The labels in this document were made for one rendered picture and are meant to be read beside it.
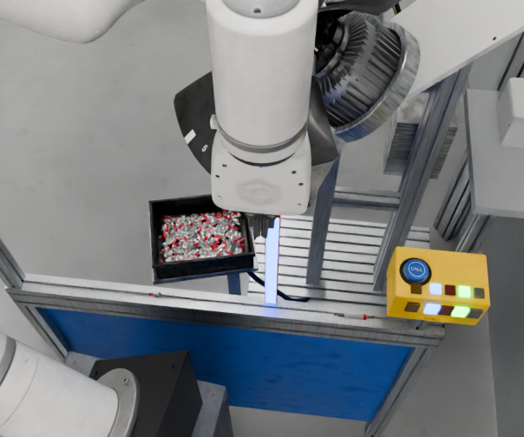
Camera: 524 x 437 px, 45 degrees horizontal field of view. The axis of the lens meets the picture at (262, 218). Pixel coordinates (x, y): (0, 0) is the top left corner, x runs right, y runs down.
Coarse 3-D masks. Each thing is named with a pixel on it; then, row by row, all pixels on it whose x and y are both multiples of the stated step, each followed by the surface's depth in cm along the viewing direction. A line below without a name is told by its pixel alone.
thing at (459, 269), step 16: (400, 256) 112; (416, 256) 112; (432, 256) 112; (448, 256) 112; (464, 256) 112; (480, 256) 112; (400, 272) 110; (432, 272) 110; (448, 272) 110; (464, 272) 110; (480, 272) 110; (400, 288) 108; (400, 304) 110; (448, 304) 108; (464, 304) 107; (480, 304) 107; (432, 320) 114; (448, 320) 113; (464, 320) 113
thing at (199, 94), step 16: (208, 80) 138; (176, 96) 146; (192, 96) 142; (208, 96) 138; (176, 112) 146; (192, 112) 142; (208, 112) 139; (192, 128) 142; (208, 128) 139; (192, 144) 142; (208, 160) 140
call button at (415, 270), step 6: (408, 264) 110; (414, 264) 110; (420, 264) 110; (408, 270) 109; (414, 270) 109; (420, 270) 109; (426, 270) 109; (408, 276) 109; (414, 276) 108; (420, 276) 108; (426, 276) 109
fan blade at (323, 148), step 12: (312, 84) 118; (312, 96) 116; (312, 108) 114; (324, 108) 114; (312, 120) 112; (324, 120) 112; (312, 132) 110; (324, 132) 110; (312, 144) 108; (324, 144) 108; (312, 156) 106; (324, 156) 106; (336, 156) 105
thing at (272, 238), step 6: (276, 222) 103; (276, 228) 104; (270, 234) 106; (276, 234) 106; (270, 240) 108; (276, 240) 108; (270, 246) 110; (276, 246) 110; (270, 252) 112; (276, 252) 111; (270, 258) 113; (276, 258) 113; (270, 264) 115; (276, 264) 115; (270, 270) 117; (276, 270) 117; (270, 276) 119; (276, 276) 119; (270, 282) 121; (276, 282) 121; (270, 288) 124; (276, 288) 124; (270, 294) 126; (270, 300) 128
